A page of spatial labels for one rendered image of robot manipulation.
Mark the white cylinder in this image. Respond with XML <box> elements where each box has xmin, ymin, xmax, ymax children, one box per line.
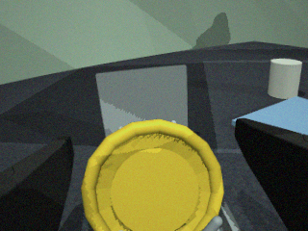
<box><xmin>268</xmin><ymin>59</ymin><xmax>302</xmax><ymax>99</ymax></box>

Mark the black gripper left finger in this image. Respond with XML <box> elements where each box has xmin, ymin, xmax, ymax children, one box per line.
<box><xmin>0</xmin><ymin>136</ymin><xmax>74</xmax><ymax>231</ymax></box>

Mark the yellow plate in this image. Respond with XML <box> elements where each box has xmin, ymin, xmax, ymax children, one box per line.
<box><xmin>81</xmin><ymin>119</ymin><xmax>224</xmax><ymax>231</ymax></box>

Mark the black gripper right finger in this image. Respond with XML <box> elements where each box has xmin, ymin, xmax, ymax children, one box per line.
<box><xmin>235</xmin><ymin>118</ymin><xmax>308</xmax><ymax>231</ymax></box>

